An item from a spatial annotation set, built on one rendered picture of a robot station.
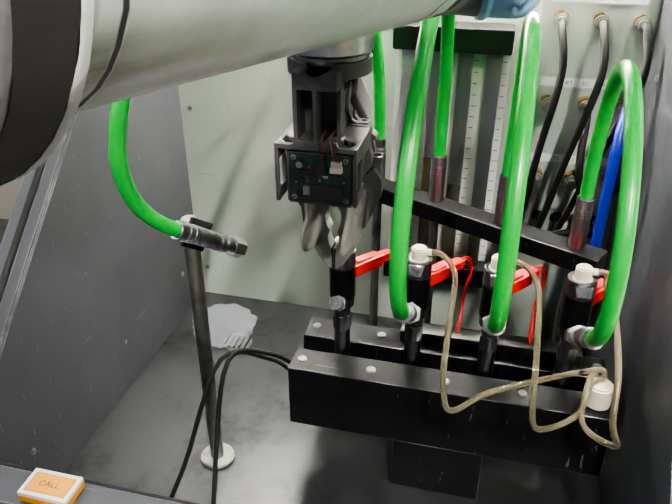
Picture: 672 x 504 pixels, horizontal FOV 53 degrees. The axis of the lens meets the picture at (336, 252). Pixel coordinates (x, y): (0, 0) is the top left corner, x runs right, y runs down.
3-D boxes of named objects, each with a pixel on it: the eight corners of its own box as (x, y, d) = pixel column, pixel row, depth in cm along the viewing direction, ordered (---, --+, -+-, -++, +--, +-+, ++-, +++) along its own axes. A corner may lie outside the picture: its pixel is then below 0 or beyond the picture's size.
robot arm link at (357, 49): (297, -10, 57) (391, -7, 56) (298, 44, 60) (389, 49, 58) (268, 5, 51) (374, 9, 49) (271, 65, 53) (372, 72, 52)
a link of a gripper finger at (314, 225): (290, 287, 64) (287, 199, 59) (307, 256, 69) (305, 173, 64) (322, 291, 63) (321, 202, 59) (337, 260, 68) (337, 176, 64)
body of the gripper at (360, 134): (273, 207, 58) (266, 66, 52) (301, 169, 65) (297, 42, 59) (359, 216, 56) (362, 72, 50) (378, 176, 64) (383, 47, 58)
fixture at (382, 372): (291, 464, 81) (287, 366, 74) (313, 408, 90) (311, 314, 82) (586, 521, 74) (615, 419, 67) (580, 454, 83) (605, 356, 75)
